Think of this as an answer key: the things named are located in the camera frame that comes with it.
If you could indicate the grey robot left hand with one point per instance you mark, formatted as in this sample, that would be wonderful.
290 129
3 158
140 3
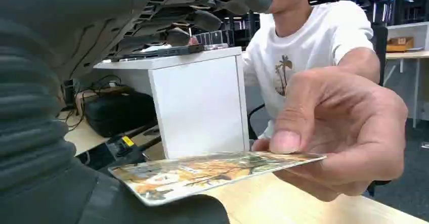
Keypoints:
83 11

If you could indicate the person's left hand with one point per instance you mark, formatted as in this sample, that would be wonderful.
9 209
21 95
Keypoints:
345 122

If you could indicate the printed picture card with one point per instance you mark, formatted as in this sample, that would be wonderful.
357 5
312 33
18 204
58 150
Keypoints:
201 174

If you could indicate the pale background desk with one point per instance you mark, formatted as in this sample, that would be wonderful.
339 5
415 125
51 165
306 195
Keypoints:
407 55

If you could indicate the flat black device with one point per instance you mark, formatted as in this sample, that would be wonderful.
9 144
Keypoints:
167 51

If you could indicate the person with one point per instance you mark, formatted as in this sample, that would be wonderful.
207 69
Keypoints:
318 31

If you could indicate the cardboard box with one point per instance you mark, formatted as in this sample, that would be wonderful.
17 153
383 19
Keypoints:
400 44

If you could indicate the black bag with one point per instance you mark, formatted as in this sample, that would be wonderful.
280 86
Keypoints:
120 113

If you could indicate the white partition panel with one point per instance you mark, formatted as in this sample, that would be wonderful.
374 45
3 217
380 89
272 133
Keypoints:
420 31

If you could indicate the robot left arm ribbed sleeve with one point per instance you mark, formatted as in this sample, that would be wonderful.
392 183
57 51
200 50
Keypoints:
26 115

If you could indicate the black device with yellow label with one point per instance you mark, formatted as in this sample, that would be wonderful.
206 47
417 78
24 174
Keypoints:
124 145

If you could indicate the white cabinet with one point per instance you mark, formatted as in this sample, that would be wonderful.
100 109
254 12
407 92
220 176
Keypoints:
201 105

